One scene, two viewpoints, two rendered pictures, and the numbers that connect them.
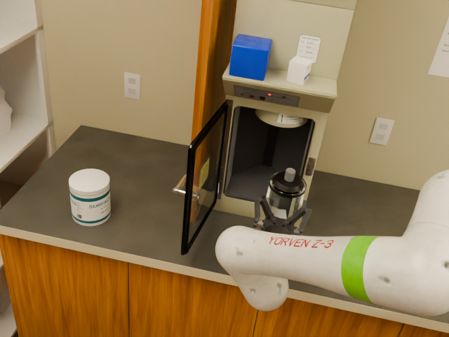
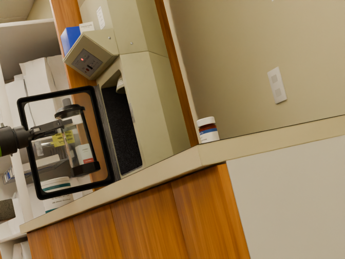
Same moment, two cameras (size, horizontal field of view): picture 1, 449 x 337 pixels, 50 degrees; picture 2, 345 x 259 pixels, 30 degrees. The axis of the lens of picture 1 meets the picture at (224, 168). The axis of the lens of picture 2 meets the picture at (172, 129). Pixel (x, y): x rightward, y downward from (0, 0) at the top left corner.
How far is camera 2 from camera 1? 257 cm
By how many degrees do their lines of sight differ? 69
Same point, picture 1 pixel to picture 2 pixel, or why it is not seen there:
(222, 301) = (71, 251)
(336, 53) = (106, 9)
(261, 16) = (87, 14)
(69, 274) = not seen: outside the picture
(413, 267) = not seen: outside the picture
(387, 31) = not seen: outside the picture
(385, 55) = (245, 8)
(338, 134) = (257, 110)
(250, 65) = (65, 43)
